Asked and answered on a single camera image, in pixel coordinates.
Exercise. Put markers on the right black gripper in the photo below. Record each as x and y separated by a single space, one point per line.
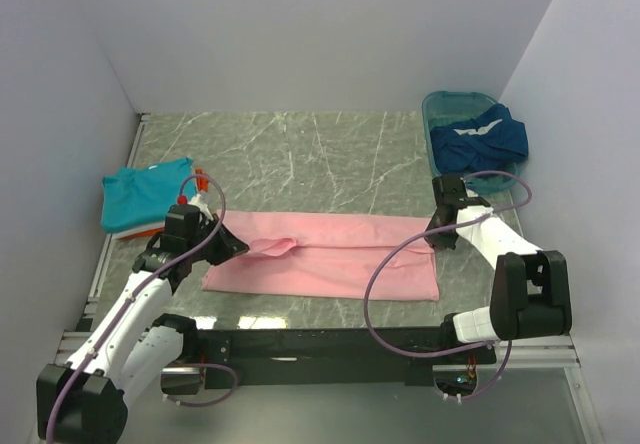
441 242

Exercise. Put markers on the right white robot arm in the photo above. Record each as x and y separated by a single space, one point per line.
530 295

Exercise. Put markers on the navy blue t shirt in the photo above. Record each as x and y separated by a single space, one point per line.
491 141

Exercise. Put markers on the aluminium rail frame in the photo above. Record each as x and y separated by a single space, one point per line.
348 162

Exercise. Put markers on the orange folded t shirt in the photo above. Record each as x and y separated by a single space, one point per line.
150 231

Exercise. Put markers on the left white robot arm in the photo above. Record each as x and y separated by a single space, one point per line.
87 398

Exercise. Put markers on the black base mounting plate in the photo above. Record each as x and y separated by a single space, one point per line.
321 356

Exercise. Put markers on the teal plastic bin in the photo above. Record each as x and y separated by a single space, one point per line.
442 108

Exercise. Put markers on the teal folded t shirt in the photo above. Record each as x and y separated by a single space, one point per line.
140 194

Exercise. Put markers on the pink t shirt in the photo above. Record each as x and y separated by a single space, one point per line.
308 254

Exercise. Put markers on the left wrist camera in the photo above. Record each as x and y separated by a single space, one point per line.
195 202

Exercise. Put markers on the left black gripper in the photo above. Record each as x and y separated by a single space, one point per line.
229 247

